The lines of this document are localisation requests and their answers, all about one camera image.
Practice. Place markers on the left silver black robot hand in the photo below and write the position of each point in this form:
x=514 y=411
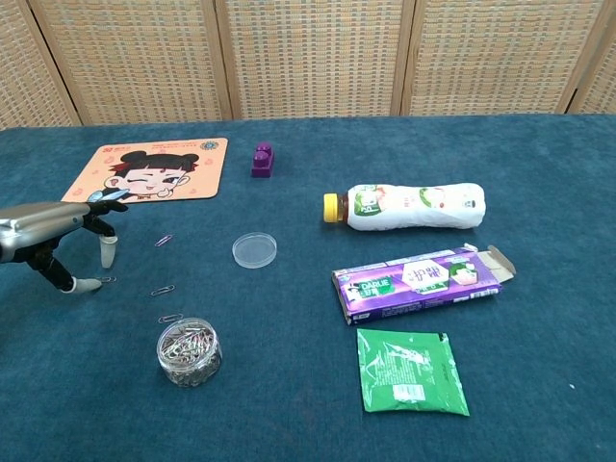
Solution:
x=33 y=226

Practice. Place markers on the white labelled yellow-cap bottle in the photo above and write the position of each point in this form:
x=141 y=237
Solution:
x=414 y=207

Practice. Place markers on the purple toothpaste box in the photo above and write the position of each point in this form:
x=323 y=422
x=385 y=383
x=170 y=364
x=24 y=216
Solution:
x=414 y=289

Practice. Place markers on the woven rattan screen panel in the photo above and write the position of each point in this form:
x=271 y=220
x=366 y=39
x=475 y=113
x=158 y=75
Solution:
x=604 y=82
x=500 y=58
x=135 y=58
x=24 y=72
x=313 y=58

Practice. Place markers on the cartoon girl mouse pad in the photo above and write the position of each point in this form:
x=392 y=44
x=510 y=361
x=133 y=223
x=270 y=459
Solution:
x=192 y=163

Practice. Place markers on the metal paper clip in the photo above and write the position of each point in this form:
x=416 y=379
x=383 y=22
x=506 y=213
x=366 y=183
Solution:
x=109 y=279
x=171 y=317
x=162 y=290
x=163 y=240

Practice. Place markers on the purple toy building block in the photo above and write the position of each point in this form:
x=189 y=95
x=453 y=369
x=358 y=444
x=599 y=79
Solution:
x=262 y=163

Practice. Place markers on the blue table cloth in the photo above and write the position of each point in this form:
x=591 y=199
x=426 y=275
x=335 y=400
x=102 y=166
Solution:
x=308 y=409

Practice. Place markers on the clear round paper clip jar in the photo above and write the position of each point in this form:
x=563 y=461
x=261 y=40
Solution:
x=189 y=353

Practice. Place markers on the green foil packet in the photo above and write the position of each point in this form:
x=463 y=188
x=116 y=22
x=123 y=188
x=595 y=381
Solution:
x=409 y=370

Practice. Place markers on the clear round plastic lid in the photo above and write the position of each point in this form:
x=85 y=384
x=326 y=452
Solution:
x=254 y=250

